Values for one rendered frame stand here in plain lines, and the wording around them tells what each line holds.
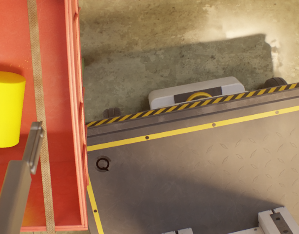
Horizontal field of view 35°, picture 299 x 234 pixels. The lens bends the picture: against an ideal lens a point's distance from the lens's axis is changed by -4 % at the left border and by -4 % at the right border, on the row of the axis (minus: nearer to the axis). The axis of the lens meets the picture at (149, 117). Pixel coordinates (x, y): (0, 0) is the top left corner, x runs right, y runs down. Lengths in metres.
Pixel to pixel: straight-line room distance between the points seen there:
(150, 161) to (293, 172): 0.38
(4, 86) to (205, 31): 0.82
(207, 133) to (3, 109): 0.58
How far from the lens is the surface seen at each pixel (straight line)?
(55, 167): 0.83
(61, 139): 0.84
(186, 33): 1.44
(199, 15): 1.44
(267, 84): 1.45
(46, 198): 0.65
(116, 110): 1.37
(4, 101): 0.76
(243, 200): 1.28
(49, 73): 0.80
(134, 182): 1.21
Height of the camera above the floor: 1.40
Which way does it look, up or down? 70 degrees down
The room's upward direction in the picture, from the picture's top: 165 degrees clockwise
